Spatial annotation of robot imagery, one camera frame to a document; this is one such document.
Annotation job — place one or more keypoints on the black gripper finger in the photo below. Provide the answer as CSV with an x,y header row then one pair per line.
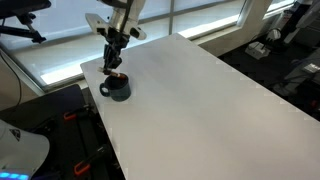
x,y
107,60
117,60

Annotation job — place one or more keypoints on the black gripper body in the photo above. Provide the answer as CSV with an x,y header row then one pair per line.
x,y
116,38

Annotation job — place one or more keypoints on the orange marker pen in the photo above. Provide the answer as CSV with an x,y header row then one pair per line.
x,y
117,75

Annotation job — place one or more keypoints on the dark blue ceramic mug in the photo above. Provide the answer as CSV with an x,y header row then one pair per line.
x,y
120,91

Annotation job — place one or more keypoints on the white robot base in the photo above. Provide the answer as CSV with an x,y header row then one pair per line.
x,y
20,150

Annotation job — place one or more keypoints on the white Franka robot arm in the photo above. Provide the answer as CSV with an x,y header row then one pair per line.
x,y
128,13

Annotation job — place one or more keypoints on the black side table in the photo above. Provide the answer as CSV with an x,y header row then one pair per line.
x,y
56,110

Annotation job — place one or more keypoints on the white box device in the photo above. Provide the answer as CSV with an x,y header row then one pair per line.
x,y
256,49

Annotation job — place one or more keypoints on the round white headset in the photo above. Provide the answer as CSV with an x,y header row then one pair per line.
x,y
274,35

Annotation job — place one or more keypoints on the grey equipment stand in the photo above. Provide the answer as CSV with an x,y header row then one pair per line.
x,y
301,71

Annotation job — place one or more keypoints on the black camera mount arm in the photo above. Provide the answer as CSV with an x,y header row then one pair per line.
x,y
20,8

